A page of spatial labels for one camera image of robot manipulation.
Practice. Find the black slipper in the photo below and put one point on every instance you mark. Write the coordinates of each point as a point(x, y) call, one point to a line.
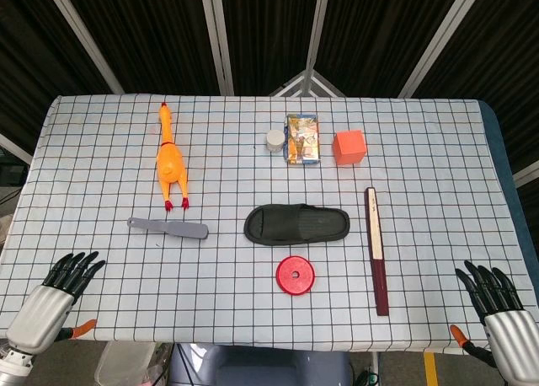
point(290, 226)

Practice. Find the white table leg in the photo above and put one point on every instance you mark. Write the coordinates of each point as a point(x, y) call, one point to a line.
point(375, 369)

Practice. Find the orange rubber chicken toy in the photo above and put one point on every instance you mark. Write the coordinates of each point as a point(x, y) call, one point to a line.
point(170, 162)

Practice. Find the maroon and cream folded fan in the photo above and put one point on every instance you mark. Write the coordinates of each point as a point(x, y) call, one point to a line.
point(376, 242)

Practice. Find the blue table pad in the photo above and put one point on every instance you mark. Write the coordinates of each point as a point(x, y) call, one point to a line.
point(507, 158)

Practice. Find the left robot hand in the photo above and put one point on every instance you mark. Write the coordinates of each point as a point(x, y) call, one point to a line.
point(40, 314)

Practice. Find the red disc with hole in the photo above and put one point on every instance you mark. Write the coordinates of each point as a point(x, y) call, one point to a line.
point(303, 282)

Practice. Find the orange cube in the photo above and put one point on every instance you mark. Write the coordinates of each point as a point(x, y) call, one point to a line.
point(349, 148)

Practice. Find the white triangular frame bracket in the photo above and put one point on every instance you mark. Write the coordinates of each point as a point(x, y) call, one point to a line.
point(320, 84)

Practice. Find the white metal frame beam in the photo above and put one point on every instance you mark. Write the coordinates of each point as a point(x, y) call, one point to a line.
point(14, 148)
point(442, 40)
point(217, 36)
point(316, 28)
point(526, 174)
point(84, 36)

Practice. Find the clear plastic container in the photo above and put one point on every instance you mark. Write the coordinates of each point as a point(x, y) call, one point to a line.
point(122, 365)

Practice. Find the white checked tablecloth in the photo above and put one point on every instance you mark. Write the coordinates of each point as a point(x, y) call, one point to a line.
point(236, 179)

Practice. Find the colourful printed card box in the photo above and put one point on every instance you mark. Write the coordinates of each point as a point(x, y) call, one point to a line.
point(303, 139)

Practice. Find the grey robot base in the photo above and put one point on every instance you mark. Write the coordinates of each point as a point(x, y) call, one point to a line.
point(261, 367)

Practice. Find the small grey cylinder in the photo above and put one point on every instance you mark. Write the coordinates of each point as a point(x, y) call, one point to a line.
point(275, 141)

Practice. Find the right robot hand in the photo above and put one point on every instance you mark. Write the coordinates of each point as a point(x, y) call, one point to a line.
point(511, 335)

